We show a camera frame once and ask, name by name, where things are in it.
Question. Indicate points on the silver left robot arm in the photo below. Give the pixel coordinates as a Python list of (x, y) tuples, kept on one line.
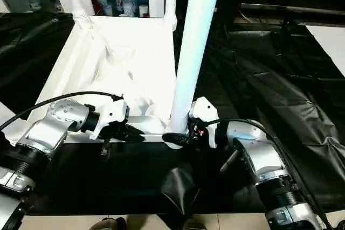
[(48, 133)]

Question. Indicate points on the black rail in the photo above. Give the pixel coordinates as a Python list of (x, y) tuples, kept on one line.
[(296, 10)]

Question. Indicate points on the white flat board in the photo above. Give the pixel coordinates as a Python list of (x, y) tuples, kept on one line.
[(328, 47)]

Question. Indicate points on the black mat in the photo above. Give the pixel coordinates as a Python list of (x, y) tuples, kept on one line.
[(269, 106)]

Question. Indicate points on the white plastic table top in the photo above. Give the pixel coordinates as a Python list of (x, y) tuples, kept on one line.
[(81, 60)]

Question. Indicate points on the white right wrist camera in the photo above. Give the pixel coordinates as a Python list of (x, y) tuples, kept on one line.
[(205, 108)]

